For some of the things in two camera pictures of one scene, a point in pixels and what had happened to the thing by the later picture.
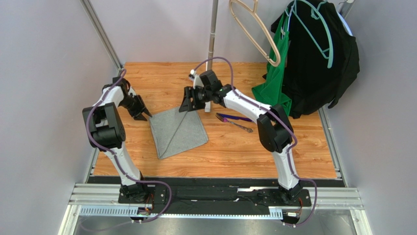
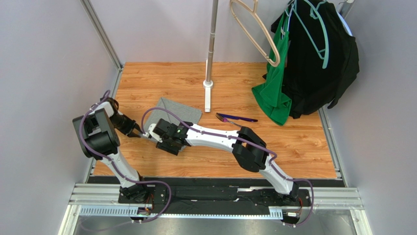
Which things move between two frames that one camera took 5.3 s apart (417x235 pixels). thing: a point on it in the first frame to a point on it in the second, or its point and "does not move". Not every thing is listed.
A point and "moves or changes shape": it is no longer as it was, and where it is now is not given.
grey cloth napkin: [174, 132] moves or changes shape
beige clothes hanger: [263, 28] does not move
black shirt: [321, 58] does not move
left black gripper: [141, 106] to [129, 127]
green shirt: [271, 90] does not move
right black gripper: [189, 99] to [156, 130]
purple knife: [234, 117] does not move
